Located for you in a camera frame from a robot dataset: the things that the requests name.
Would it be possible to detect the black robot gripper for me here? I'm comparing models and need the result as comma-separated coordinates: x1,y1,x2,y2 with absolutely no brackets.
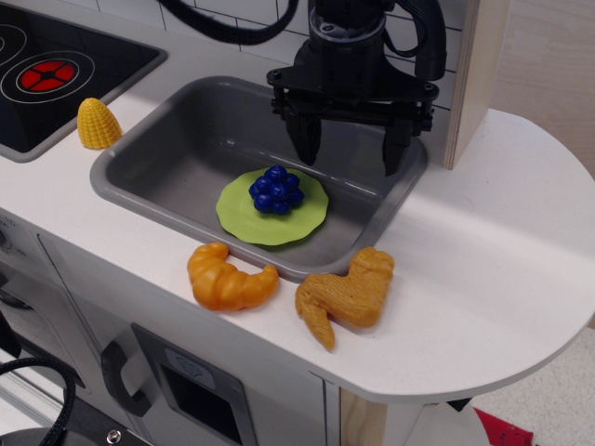
267,1,439,177

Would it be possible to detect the black toy stovetop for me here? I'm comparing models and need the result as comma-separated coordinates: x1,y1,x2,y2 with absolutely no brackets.
1,4,166,163

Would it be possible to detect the grey toy dishwasher panel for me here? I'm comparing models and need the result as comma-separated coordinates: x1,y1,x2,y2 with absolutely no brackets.
131,323,258,445

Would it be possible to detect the grey toy sink basin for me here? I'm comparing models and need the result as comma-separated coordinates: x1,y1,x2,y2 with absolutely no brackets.
90,76,428,282

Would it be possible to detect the black braided cable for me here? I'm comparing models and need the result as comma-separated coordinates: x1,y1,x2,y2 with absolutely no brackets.
0,356,76,446
157,0,303,46

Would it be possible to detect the orange toy croissant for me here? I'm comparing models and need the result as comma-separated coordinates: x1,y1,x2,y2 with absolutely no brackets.
187,243,279,311

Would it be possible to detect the red cloth on floor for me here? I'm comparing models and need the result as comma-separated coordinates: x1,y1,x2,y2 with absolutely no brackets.
475,408,534,446

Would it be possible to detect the black toy faucet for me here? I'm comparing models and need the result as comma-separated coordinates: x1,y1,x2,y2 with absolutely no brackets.
396,0,447,81

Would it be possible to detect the black oven door handle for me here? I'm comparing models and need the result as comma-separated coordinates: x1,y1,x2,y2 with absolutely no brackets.
100,341,151,417

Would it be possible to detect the toy fried chicken wing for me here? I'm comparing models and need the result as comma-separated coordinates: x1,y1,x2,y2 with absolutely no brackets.
295,247,395,351

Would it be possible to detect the blue toy blueberry cluster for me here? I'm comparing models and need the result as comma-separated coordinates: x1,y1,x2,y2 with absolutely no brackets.
248,165,305,216

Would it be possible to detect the black braided cable upper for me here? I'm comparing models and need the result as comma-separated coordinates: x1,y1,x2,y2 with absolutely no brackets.
157,0,303,46

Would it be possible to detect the light wooden side post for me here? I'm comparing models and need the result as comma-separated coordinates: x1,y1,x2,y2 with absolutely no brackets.
443,0,510,170

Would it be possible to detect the yellow toy corn piece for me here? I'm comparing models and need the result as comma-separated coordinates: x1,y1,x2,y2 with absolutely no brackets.
77,98,123,150

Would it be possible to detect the green toy plate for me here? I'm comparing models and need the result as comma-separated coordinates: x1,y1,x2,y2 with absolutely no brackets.
216,166,329,246

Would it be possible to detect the black braided cable lower left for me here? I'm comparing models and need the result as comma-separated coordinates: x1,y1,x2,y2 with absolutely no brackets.
0,356,76,446

